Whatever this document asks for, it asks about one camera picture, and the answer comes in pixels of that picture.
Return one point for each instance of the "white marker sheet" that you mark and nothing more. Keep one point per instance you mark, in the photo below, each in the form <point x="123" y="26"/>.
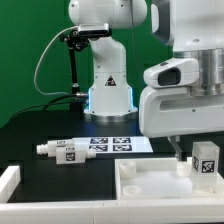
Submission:
<point x="127" y="144"/>

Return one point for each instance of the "black camera stand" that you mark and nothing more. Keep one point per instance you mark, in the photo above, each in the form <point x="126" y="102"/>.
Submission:
<point x="74" y="44"/>

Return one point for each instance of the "white U-shaped fence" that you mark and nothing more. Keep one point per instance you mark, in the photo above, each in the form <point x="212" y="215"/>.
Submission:
<point x="152" y="211"/>

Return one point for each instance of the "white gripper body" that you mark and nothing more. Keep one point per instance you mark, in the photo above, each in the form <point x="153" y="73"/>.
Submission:
<point x="173" y="111"/>

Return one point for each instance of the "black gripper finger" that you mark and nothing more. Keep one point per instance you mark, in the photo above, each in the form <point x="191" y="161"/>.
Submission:
<point x="178" y="151"/>

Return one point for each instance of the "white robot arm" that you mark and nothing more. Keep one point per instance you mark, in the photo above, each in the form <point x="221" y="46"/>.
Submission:
<point x="193" y="28"/>

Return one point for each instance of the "grey camera on stand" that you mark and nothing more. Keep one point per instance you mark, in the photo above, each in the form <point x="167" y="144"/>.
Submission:
<point x="92" y="30"/>

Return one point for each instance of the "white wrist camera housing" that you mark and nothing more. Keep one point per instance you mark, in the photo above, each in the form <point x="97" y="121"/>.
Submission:
<point x="174" y="72"/>

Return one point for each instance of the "white square table top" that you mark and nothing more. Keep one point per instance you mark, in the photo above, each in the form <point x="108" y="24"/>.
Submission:
<point x="163" y="178"/>

